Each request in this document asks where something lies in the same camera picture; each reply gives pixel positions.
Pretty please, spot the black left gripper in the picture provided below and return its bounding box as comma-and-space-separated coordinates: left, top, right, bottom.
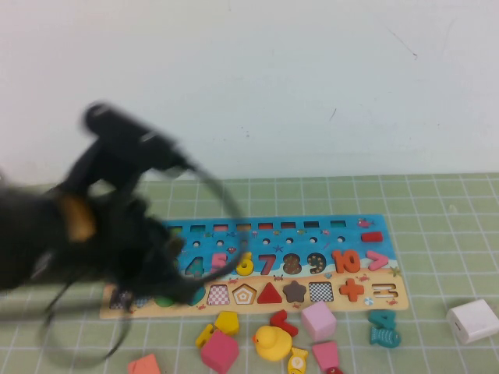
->
53, 101, 189, 282

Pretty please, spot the yellow number six piece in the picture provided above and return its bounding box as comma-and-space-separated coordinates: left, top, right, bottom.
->
235, 252, 255, 277

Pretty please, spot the pink number five piece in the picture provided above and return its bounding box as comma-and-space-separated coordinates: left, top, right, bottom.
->
210, 253, 228, 279

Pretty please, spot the teal heart piece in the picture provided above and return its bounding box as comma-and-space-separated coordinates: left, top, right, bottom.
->
189, 285, 207, 308

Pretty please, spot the red triangle piece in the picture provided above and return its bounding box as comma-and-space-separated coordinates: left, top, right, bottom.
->
256, 281, 283, 305

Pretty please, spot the blue number shape puzzle board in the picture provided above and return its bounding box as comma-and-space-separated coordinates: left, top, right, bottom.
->
99, 213, 409, 321

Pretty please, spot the brown star piece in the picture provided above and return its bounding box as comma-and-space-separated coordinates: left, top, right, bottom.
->
281, 280, 310, 305

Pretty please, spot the red number piece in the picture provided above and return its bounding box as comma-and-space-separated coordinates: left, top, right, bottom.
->
269, 309, 299, 337

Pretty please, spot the orange number ten piece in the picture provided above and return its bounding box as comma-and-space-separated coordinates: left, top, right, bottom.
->
331, 249, 362, 274

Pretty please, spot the orange plus sign piece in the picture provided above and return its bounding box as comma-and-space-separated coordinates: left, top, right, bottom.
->
338, 277, 366, 303

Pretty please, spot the pink greater-than sign piece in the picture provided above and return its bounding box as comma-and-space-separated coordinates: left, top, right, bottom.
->
366, 251, 390, 272

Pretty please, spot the yellow fish piece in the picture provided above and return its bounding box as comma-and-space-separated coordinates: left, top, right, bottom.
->
286, 347, 310, 374

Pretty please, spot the teal number four piece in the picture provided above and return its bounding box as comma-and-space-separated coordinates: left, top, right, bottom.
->
366, 309, 397, 331

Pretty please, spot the teal fish piece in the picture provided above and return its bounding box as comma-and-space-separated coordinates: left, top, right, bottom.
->
369, 326, 402, 349

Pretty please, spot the yellow pentagon block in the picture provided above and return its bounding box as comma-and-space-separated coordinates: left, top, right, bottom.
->
214, 310, 240, 337

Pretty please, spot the orange block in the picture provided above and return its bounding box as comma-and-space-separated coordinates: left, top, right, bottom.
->
126, 353, 162, 374

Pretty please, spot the crimson square block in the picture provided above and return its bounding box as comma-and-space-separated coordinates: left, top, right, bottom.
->
199, 330, 240, 373

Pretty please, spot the yellow rubber duck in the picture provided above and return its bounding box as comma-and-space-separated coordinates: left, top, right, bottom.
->
250, 324, 293, 362

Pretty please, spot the light pink cube block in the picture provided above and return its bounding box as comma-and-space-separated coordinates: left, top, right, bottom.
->
299, 300, 338, 342

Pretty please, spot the pink trapezoid block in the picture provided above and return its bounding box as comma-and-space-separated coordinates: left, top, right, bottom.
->
310, 340, 340, 372

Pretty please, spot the long black camera cable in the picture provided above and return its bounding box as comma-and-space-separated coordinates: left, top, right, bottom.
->
38, 155, 250, 369

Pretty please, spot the white wall charger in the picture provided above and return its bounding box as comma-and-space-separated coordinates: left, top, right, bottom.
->
445, 298, 499, 345

